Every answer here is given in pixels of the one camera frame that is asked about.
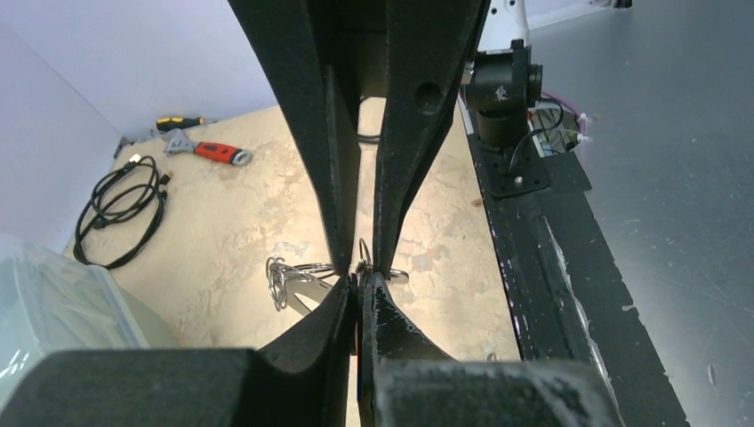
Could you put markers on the aluminium edge rail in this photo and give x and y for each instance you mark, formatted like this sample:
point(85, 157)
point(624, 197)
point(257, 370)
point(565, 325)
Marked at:
point(125, 142)

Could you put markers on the black yellow screwdriver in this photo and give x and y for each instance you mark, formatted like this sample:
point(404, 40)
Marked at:
point(166, 124)

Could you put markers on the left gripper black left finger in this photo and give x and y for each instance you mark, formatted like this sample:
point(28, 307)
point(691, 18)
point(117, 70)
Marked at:
point(299, 379)

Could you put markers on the clear green plastic storage box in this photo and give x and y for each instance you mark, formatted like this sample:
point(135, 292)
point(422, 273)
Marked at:
point(51, 303)

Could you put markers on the red handled adjustable wrench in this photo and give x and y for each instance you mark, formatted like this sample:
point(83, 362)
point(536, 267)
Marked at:
point(177, 142)

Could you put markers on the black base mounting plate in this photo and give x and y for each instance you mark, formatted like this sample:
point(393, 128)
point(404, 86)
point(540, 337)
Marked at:
point(566, 297)

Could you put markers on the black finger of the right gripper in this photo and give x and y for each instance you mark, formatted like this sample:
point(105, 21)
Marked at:
point(298, 47)
point(428, 44)

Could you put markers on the steel perforated key plate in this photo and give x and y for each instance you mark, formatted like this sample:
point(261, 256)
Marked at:
point(288, 283)

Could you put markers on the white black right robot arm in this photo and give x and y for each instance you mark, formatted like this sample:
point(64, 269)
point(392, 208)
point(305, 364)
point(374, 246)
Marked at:
point(499, 80)

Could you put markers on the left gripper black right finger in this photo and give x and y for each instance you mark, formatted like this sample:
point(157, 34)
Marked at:
point(406, 380)

